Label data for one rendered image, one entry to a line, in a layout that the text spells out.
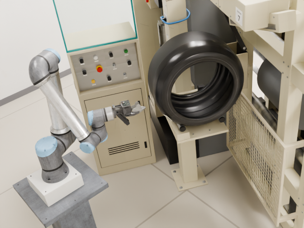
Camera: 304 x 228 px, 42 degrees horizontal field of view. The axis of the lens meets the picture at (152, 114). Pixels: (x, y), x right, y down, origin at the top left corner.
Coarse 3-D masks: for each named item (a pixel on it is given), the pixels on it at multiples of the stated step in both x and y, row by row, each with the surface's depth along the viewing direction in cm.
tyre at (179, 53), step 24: (168, 48) 246; (192, 48) 235; (216, 48) 238; (168, 72) 238; (216, 72) 279; (240, 72) 249; (168, 96) 245; (192, 96) 285; (216, 96) 282; (192, 120) 260
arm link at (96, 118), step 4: (104, 108) 256; (88, 112) 254; (92, 112) 253; (96, 112) 253; (100, 112) 253; (104, 112) 253; (88, 116) 252; (92, 116) 252; (96, 116) 252; (100, 116) 253; (104, 116) 253; (88, 120) 252; (92, 120) 252; (96, 120) 253; (100, 120) 254; (104, 120) 255; (92, 124) 255; (96, 124) 254; (100, 124) 255
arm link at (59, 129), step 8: (48, 48) 246; (40, 56) 237; (48, 56) 240; (56, 56) 245; (48, 64) 238; (56, 64) 246; (56, 72) 248; (56, 80) 250; (48, 104) 260; (56, 112) 261; (56, 120) 265; (56, 128) 269; (64, 128) 270; (56, 136) 270; (64, 136) 271; (72, 136) 278
